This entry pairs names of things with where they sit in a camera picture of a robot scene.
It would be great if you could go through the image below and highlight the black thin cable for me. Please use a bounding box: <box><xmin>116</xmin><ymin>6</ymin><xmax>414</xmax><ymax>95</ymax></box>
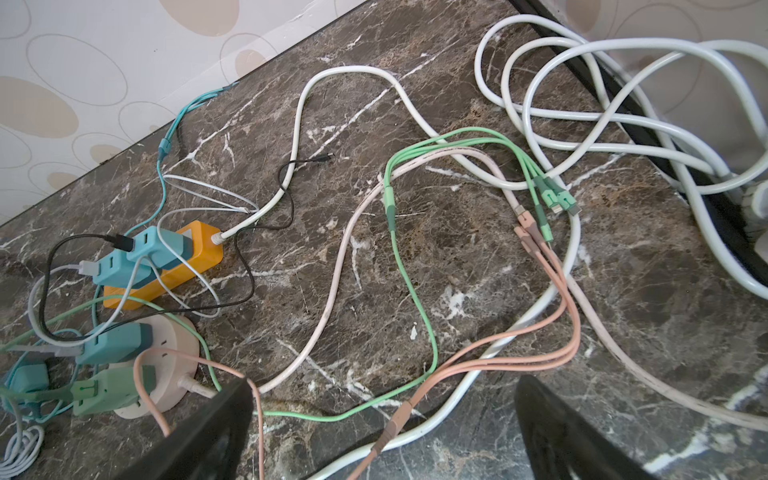
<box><xmin>37</xmin><ymin>154</ymin><xmax>334</xmax><ymax>343</ymax></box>

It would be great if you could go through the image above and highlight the orange power strip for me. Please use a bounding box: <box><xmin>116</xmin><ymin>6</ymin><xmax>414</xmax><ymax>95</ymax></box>
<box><xmin>93</xmin><ymin>221</ymin><xmax>223</xmax><ymax>310</ymax></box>

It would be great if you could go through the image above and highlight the white usb cable coil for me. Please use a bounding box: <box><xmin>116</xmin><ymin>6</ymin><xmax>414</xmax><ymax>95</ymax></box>
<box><xmin>0</xmin><ymin>395</ymin><xmax>46</xmax><ymax>480</ymax></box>

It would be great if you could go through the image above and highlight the teal cable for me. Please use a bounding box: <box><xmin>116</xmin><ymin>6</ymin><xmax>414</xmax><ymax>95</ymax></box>
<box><xmin>89</xmin><ymin>82</ymin><xmax>238</xmax><ymax>313</ymax></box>

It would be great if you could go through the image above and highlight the mint green plug adapter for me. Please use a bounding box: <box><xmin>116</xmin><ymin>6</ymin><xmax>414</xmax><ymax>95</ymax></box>
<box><xmin>70</xmin><ymin>366</ymin><xmax>140</xmax><ymax>417</ymax></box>

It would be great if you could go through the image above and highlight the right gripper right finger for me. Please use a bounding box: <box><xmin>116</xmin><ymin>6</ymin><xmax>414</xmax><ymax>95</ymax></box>
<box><xmin>515</xmin><ymin>375</ymin><xmax>654</xmax><ymax>479</ymax></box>

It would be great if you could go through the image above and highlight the white power cord bundle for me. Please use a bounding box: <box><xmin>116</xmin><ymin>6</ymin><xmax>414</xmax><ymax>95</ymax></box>
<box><xmin>209</xmin><ymin>13</ymin><xmax>768</xmax><ymax>480</ymax></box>

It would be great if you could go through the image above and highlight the green cable bundle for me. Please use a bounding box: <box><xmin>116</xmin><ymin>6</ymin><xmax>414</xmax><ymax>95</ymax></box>
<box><xmin>0</xmin><ymin>127</ymin><xmax>580</xmax><ymax>424</ymax></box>

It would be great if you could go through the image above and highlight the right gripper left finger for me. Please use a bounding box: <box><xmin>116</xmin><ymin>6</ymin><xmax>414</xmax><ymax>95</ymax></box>
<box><xmin>117</xmin><ymin>378</ymin><xmax>254</xmax><ymax>479</ymax></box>

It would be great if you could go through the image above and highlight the pink cable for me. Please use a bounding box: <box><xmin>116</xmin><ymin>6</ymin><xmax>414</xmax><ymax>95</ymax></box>
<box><xmin>133</xmin><ymin>206</ymin><xmax>583</xmax><ymax>480</ymax></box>

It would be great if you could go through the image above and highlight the teal plug adapter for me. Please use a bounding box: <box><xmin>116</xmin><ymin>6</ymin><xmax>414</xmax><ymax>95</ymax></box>
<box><xmin>75</xmin><ymin>323</ymin><xmax>153</xmax><ymax>366</ymax></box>
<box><xmin>127</xmin><ymin>226</ymin><xmax>194</xmax><ymax>270</ymax></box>
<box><xmin>93</xmin><ymin>250</ymin><xmax>155</xmax><ymax>289</ymax></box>
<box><xmin>6</xmin><ymin>362</ymin><xmax>50</xmax><ymax>393</ymax></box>

